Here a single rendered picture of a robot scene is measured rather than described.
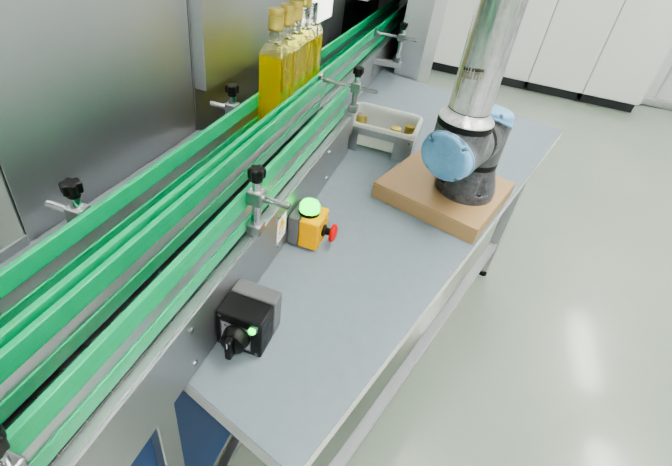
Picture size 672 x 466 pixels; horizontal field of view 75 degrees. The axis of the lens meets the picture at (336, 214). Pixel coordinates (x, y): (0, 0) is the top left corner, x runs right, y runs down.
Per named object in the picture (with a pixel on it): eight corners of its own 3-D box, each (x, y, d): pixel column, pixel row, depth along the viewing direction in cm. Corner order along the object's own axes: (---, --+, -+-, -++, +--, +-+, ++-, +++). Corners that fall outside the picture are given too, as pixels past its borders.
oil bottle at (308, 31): (292, 99, 127) (297, 21, 115) (310, 104, 126) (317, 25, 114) (284, 106, 123) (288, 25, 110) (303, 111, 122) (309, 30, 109)
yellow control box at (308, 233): (298, 226, 101) (300, 199, 97) (328, 235, 99) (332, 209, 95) (285, 244, 95) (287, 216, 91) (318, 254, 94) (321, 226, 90)
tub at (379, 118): (353, 124, 149) (357, 99, 143) (418, 140, 144) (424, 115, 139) (337, 145, 135) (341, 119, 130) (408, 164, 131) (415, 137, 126)
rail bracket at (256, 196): (254, 225, 79) (254, 160, 71) (291, 236, 78) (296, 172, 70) (243, 237, 76) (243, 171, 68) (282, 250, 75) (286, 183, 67)
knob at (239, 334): (225, 339, 71) (214, 356, 69) (224, 321, 69) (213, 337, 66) (250, 349, 70) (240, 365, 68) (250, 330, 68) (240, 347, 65)
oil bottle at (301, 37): (284, 106, 123) (288, 25, 110) (302, 111, 122) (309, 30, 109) (275, 113, 118) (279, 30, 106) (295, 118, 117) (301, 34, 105)
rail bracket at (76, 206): (70, 236, 71) (49, 165, 63) (106, 249, 70) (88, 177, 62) (50, 251, 68) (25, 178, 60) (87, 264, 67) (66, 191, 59)
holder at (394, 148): (338, 122, 150) (341, 100, 145) (417, 142, 144) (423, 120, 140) (321, 142, 136) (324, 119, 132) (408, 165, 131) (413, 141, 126)
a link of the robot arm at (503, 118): (507, 157, 110) (526, 106, 102) (484, 175, 101) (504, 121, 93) (463, 139, 115) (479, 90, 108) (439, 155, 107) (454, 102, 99)
